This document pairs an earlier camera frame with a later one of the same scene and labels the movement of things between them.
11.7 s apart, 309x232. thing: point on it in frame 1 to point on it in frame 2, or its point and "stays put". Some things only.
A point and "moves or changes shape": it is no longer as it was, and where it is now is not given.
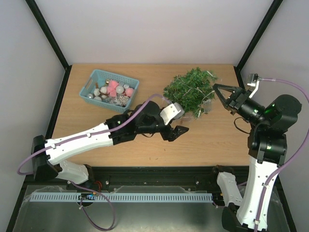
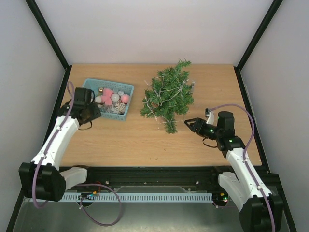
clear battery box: [207, 105] to [193, 85]
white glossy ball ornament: [119, 89] to [115, 97]
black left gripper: [171, 134] to [97, 113]
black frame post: [37, 14] stays put
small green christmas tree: [192, 90] moves or changes shape
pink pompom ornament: [129, 92] to [124, 98]
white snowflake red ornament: [123, 100] to [119, 108]
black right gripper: [235, 100] to [199, 125]
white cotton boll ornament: [103, 92] to [98, 99]
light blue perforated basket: [97, 77] to [114, 99]
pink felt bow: [111, 88] to [106, 97]
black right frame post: [270, 14] stays put
